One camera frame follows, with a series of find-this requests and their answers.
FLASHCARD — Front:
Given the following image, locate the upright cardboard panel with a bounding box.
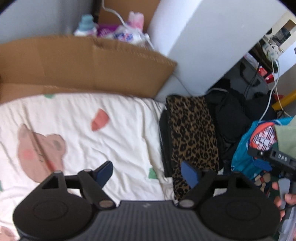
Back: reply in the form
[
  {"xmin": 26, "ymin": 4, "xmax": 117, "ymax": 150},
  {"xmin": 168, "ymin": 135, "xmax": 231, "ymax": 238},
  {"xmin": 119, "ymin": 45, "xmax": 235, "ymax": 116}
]
[{"xmin": 97, "ymin": 0, "xmax": 161, "ymax": 33}]

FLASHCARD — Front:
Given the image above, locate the pale green cloth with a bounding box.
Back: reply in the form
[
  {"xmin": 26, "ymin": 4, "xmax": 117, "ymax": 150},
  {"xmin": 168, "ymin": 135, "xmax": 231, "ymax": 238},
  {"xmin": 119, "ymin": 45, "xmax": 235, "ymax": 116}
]
[{"xmin": 274, "ymin": 117, "xmax": 296, "ymax": 160}]

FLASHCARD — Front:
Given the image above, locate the white power adapter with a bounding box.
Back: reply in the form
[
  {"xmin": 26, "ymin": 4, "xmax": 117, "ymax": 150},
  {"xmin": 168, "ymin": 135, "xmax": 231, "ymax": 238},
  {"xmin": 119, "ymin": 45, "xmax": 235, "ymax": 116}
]
[{"xmin": 262, "ymin": 35, "xmax": 285, "ymax": 58}]

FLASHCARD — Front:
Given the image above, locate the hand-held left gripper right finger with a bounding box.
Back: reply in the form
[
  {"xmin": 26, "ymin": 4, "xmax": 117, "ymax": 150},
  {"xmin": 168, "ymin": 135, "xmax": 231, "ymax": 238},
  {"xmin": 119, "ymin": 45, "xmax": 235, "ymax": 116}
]
[{"xmin": 178, "ymin": 161, "xmax": 255, "ymax": 209}]

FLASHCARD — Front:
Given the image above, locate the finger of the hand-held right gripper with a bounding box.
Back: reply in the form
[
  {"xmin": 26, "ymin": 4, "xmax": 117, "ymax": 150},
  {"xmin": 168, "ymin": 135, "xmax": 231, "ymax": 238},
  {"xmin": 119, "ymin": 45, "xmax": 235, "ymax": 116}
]
[{"xmin": 247, "ymin": 147, "xmax": 295, "ymax": 172}]

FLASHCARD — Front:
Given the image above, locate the person's right hand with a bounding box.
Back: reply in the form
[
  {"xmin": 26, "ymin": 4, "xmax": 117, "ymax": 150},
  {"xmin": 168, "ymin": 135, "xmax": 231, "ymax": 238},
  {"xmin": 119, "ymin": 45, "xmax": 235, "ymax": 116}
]
[{"xmin": 272, "ymin": 182, "xmax": 296, "ymax": 223}]

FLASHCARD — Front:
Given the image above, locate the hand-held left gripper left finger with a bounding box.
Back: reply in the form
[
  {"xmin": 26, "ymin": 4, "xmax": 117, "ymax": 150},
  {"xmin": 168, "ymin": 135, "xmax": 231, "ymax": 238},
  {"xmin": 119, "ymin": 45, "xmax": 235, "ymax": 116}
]
[{"xmin": 40, "ymin": 161, "xmax": 116, "ymax": 210}]

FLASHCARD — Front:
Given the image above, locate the pink detergent refill pouch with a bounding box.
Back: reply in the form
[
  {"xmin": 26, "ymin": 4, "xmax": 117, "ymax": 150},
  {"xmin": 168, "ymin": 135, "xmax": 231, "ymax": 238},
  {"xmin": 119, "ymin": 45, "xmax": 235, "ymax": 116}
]
[{"xmin": 102, "ymin": 0, "xmax": 154, "ymax": 50}]

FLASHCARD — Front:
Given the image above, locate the white cable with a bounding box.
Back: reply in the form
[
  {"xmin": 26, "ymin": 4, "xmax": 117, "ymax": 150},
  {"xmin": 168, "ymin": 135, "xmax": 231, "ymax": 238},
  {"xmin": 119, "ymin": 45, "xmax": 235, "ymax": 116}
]
[{"xmin": 258, "ymin": 58, "xmax": 281, "ymax": 122}]

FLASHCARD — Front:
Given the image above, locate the black bag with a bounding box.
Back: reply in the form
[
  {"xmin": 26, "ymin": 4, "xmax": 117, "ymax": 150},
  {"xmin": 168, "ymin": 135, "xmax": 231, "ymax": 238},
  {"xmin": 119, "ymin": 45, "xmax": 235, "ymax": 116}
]
[{"xmin": 205, "ymin": 62, "xmax": 278, "ymax": 167}]

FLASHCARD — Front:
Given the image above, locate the yellow bar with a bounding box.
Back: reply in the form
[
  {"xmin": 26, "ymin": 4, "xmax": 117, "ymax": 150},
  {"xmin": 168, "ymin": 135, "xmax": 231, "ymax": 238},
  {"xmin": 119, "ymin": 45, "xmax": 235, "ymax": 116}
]
[{"xmin": 272, "ymin": 89, "xmax": 296, "ymax": 112}]

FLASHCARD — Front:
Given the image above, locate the red box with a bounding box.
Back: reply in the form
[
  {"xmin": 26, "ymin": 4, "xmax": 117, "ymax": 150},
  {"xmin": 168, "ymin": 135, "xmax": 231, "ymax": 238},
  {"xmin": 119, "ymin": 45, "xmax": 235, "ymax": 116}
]
[{"xmin": 258, "ymin": 66, "xmax": 274, "ymax": 84}]

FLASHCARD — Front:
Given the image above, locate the leopard print skirt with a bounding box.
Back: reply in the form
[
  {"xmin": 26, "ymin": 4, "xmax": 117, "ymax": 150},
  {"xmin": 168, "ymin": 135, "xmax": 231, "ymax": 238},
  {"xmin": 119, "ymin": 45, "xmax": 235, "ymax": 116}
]
[{"xmin": 166, "ymin": 95, "xmax": 220, "ymax": 201}]

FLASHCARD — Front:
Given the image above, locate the white teal-capped detergent bottle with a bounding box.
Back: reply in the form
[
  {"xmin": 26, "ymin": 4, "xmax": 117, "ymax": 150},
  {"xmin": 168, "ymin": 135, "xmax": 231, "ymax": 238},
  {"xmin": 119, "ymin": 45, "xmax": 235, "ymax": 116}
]
[{"xmin": 73, "ymin": 14, "xmax": 97, "ymax": 37}]

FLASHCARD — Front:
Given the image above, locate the pink refill packet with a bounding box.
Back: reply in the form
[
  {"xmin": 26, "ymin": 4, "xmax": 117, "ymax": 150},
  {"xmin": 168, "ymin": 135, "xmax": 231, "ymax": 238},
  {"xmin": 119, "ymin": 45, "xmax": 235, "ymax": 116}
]
[{"xmin": 127, "ymin": 11, "xmax": 145, "ymax": 29}]

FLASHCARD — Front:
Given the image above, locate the brown cardboard sheet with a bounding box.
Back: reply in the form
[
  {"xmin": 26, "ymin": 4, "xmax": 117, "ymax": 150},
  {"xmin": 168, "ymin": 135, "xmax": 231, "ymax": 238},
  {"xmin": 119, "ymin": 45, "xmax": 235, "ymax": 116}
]
[{"xmin": 0, "ymin": 35, "xmax": 178, "ymax": 103}]

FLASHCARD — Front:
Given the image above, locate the colourful teal bag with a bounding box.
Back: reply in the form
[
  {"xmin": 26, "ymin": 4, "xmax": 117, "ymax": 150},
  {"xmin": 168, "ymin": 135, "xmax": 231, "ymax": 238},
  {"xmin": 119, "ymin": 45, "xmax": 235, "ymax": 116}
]
[{"xmin": 231, "ymin": 117, "xmax": 296, "ymax": 197}]

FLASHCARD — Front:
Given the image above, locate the printed cream bed sheet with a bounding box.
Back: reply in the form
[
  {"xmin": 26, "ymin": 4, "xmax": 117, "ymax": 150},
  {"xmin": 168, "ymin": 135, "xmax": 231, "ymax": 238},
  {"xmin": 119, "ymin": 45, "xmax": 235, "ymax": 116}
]
[{"xmin": 0, "ymin": 93, "xmax": 178, "ymax": 241}]

